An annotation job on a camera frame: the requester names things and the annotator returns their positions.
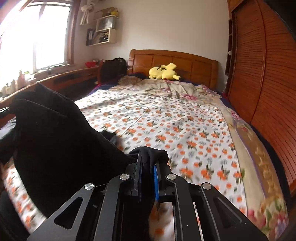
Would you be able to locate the white wall shelf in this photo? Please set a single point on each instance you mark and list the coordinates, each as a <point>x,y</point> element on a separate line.
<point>102,29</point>

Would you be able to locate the orange print bed sheet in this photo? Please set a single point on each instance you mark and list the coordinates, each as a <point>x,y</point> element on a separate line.
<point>188,126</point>

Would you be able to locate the pink bottle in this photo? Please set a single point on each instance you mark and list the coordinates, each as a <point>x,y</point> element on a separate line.
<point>21,82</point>

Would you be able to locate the window with wooden frame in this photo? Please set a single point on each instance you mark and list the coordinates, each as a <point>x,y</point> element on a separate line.
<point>36,36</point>

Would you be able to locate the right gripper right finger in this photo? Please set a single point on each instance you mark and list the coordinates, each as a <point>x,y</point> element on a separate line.
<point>160,181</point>

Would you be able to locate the yellow Pikachu plush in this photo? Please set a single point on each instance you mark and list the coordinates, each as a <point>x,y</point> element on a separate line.
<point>164,72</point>

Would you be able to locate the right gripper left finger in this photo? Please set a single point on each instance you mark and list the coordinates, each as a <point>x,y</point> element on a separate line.
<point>136,176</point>

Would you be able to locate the wooden desk cabinet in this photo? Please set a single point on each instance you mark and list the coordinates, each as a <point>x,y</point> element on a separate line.
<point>74,84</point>

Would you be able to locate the floral beige quilt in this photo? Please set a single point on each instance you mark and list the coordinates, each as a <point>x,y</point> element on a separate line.
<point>266,205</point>

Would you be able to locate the black double-breasted coat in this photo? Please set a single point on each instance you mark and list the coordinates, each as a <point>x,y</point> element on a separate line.
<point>56,151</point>

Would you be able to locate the red bowl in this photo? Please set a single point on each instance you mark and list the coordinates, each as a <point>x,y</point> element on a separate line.
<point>90,64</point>

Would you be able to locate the chair with black bag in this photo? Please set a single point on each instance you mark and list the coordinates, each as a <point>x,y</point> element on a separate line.
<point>109,70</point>

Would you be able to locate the tied white curtain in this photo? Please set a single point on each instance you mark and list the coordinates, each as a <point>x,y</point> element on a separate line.
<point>86,10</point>

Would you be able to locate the wooden louvered wardrobe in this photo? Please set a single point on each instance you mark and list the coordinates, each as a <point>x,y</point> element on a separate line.
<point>261,80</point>

